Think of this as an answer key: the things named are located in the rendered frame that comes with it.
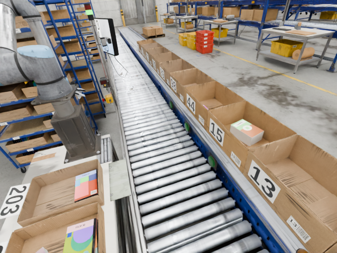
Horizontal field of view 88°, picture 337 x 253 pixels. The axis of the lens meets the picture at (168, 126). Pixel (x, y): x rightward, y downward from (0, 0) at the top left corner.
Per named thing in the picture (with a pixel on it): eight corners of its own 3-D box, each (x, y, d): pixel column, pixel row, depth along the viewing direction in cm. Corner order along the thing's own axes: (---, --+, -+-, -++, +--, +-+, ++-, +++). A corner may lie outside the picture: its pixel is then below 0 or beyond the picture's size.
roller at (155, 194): (135, 200, 103) (134, 195, 100) (213, 173, 113) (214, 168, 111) (137, 207, 99) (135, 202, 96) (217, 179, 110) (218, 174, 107)
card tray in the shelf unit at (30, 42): (1, 57, 155) (-6, 45, 149) (15, 50, 179) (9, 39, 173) (50, 50, 163) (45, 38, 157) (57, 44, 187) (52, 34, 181)
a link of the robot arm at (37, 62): (62, 79, 100) (47, 46, 89) (28, 86, 95) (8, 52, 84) (63, 71, 111) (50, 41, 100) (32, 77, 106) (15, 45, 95)
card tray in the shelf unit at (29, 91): (26, 97, 179) (20, 88, 173) (36, 86, 203) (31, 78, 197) (67, 90, 186) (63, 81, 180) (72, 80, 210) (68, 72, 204)
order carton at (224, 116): (205, 130, 121) (207, 110, 111) (242, 120, 127) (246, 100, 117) (242, 173, 90) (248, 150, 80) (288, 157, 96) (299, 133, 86)
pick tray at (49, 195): (40, 187, 110) (32, 177, 104) (103, 168, 118) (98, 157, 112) (27, 232, 88) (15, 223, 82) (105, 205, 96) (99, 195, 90)
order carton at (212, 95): (184, 105, 151) (184, 87, 141) (214, 98, 157) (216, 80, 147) (206, 131, 120) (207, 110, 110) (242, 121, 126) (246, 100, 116)
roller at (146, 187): (134, 190, 108) (132, 185, 105) (209, 165, 119) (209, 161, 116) (135, 197, 104) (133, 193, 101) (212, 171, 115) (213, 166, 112)
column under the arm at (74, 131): (63, 163, 125) (40, 127, 105) (69, 141, 145) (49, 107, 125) (101, 154, 130) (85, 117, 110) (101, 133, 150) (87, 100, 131)
